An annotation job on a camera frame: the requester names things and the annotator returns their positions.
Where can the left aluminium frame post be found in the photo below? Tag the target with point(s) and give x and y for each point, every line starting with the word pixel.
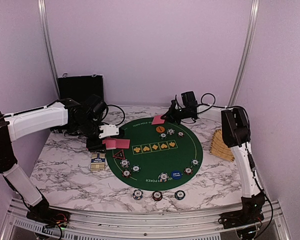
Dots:
pixel 47 42

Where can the orange big blind button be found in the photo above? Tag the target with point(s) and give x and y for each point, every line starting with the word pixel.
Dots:
pixel 160 129

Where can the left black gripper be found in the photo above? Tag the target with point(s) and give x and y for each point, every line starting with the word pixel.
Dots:
pixel 95 146

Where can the red card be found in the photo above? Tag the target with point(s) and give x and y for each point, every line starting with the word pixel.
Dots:
pixel 157 120
pixel 122 143

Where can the aluminium frame post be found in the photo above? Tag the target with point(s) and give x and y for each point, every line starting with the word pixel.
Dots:
pixel 47 42
pixel 249 38

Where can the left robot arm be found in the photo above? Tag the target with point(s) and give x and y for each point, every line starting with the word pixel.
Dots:
pixel 18 125

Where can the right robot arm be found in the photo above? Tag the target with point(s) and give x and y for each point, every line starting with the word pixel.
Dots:
pixel 236 134

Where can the black poker chip case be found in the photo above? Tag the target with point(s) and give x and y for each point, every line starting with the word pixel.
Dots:
pixel 83 97

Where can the brown chip stack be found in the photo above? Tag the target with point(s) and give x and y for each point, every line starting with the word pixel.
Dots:
pixel 157 195

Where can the blue small blind button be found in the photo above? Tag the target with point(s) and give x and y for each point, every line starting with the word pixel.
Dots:
pixel 176 175

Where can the teal chip stack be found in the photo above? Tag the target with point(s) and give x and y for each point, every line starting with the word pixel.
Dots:
pixel 179 195

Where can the round green poker mat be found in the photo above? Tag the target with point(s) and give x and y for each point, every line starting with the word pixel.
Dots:
pixel 156 156

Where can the black red triangle marker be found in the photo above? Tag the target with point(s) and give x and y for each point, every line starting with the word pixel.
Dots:
pixel 120 155

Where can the aluminium front rail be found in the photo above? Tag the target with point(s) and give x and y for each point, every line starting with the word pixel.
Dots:
pixel 200 224

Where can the blue gold card box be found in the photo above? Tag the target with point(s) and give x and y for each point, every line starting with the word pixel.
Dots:
pixel 98 161

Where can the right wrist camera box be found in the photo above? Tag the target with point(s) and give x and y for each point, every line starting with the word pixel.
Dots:
pixel 189 99

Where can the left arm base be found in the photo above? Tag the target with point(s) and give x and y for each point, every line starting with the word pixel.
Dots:
pixel 42 212

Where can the red back card deck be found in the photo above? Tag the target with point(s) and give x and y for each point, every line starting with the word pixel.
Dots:
pixel 110 143

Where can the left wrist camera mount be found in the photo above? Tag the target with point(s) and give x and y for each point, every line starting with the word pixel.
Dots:
pixel 108 131

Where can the blue white chip stack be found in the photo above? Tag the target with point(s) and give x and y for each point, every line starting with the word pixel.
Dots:
pixel 137 194

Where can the right aluminium frame post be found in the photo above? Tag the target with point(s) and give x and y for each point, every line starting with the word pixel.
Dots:
pixel 249 38

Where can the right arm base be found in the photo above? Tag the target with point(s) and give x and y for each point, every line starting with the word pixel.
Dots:
pixel 250 213

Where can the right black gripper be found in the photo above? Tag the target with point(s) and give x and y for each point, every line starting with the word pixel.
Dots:
pixel 170 116

